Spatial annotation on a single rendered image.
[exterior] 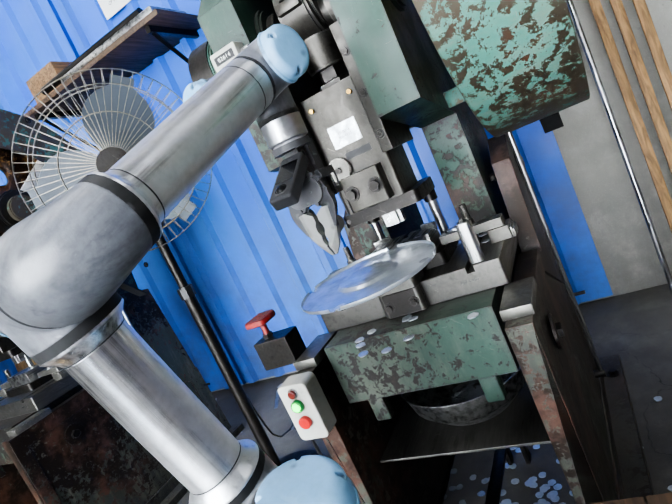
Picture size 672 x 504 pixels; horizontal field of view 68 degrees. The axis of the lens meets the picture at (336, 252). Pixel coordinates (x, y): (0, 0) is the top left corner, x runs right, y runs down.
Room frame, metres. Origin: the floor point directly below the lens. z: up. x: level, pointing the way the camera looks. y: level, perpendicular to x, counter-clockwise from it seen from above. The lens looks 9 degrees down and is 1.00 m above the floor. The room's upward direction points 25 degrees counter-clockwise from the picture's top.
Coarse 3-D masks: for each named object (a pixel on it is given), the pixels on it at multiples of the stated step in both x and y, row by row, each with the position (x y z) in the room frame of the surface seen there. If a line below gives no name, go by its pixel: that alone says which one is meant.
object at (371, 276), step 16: (368, 256) 1.10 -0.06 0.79; (384, 256) 1.05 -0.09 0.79; (400, 256) 0.99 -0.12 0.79; (416, 256) 0.94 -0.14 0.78; (432, 256) 0.89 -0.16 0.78; (336, 272) 1.09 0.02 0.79; (352, 272) 1.05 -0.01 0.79; (368, 272) 0.96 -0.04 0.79; (384, 272) 0.91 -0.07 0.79; (400, 272) 0.88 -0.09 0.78; (416, 272) 0.84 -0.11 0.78; (336, 288) 0.98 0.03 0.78; (352, 288) 0.91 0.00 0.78; (368, 288) 0.88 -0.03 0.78; (384, 288) 0.82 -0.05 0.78; (304, 304) 0.98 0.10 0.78; (320, 304) 0.93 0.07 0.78; (336, 304) 0.88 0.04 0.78; (352, 304) 0.83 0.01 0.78
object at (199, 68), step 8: (200, 48) 1.27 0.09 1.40; (192, 56) 1.28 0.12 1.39; (200, 56) 1.26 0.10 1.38; (192, 64) 1.27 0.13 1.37; (200, 64) 1.25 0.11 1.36; (208, 64) 1.24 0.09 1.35; (192, 72) 1.26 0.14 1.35; (200, 72) 1.25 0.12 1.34; (208, 72) 1.24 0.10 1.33; (192, 80) 1.26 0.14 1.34
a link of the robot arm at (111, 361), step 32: (0, 320) 0.52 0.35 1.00; (96, 320) 0.55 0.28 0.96; (32, 352) 0.54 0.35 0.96; (64, 352) 0.54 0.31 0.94; (96, 352) 0.56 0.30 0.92; (128, 352) 0.58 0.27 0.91; (96, 384) 0.56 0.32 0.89; (128, 384) 0.57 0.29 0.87; (160, 384) 0.59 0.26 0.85; (128, 416) 0.57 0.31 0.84; (160, 416) 0.58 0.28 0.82; (192, 416) 0.60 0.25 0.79; (160, 448) 0.58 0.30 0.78; (192, 448) 0.59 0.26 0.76; (224, 448) 0.61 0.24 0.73; (256, 448) 0.65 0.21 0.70; (192, 480) 0.59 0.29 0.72; (224, 480) 0.60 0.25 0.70; (256, 480) 0.61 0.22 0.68
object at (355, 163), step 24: (312, 96) 1.14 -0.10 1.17; (336, 96) 1.12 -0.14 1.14; (312, 120) 1.16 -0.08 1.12; (336, 120) 1.13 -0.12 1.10; (360, 120) 1.11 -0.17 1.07; (336, 144) 1.14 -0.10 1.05; (360, 144) 1.12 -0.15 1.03; (336, 168) 1.13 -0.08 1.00; (360, 168) 1.13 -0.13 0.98; (384, 168) 1.10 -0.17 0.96; (408, 168) 1.18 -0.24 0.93; (360, 192) 1.11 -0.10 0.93; (384, 192) 1.08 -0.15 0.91
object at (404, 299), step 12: (408, 240) 1.14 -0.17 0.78; (420, 276) 1.06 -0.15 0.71; (396, 288) 1.04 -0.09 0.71; (408, 288) 1.03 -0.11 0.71; (420, 288) 1.03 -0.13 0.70; (384, 300) 1.06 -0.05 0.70; (396, 300) 1.05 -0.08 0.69; (408, 300) 1.04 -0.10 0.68; (420, 300) 1.02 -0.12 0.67; (396, 312) 1.05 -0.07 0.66; (408, 312) 1.04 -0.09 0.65
